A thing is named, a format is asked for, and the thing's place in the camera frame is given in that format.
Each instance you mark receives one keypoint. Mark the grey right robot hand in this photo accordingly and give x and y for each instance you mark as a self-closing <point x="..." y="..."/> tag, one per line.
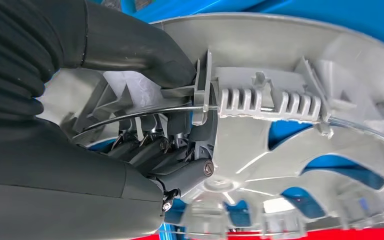
<point x="46" y="185"/>

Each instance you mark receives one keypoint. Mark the red barrier tape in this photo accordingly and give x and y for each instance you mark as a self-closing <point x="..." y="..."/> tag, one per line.
<point x="311" y="234"/>

